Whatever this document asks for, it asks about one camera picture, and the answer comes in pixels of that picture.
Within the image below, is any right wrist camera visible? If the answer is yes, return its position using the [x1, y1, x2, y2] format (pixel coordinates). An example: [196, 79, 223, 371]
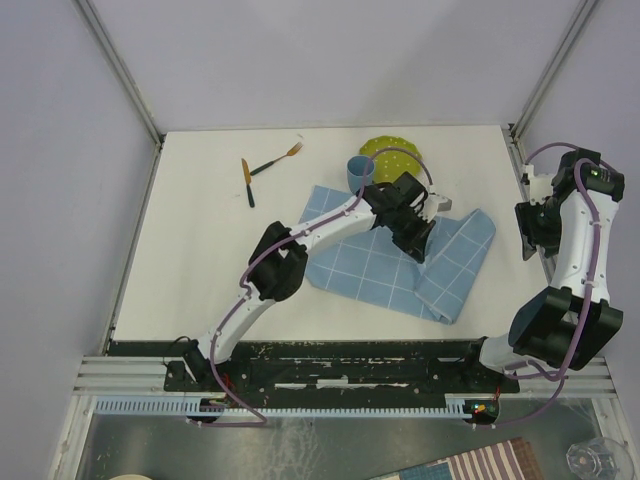
[521, 164, 553, 205]

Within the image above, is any blue cup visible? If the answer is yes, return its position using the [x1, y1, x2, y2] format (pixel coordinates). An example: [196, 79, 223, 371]
[346, 155, 375, 194]

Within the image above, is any blue checked cloth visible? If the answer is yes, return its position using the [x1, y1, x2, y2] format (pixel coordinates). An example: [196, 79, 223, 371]
[306, 209, 496, 325]

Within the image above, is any green dotted plate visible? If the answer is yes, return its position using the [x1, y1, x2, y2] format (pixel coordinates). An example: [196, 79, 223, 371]
[359, 135, 422, 183]

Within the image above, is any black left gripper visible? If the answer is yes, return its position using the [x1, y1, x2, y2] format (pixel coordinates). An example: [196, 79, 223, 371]
[389, 207, 436, 265]

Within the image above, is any orange fork green handle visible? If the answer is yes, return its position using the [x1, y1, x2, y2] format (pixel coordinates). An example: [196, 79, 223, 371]
[250, 142, 303, 176]

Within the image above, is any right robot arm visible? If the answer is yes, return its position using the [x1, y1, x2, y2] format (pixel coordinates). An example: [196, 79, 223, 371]
[458, 144, 625, 391]

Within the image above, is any clear glass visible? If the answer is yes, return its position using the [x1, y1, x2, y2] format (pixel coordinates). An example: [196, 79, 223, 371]
[566, 437, 635, 480]

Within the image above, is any cream round object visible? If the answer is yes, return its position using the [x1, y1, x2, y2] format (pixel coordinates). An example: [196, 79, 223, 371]
[110, 474, 151, 480]

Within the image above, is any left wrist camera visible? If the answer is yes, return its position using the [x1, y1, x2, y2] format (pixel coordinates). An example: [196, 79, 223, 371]
[421, 192, 452, 222]

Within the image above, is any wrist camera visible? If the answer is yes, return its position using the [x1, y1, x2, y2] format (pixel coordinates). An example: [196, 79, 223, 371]
[521, 164, 553, 205]
[421, 192, 452, 222]

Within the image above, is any orange knife green handle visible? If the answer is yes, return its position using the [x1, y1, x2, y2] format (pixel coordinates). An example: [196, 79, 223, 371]
[241, 158, 255, 208]

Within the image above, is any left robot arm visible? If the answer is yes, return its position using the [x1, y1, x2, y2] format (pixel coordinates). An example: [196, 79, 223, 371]
[184, 173, 437, 390]

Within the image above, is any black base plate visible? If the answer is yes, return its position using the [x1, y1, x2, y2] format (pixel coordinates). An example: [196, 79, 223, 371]
[161, 337, 520, 408]

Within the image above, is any aluminium frame rail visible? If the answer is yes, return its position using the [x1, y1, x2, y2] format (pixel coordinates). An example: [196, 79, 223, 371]
[509, 0, 602, 145]

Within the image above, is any striped folded cloth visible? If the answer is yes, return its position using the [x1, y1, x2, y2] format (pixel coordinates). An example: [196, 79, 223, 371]
[378, 437, 544, 480]

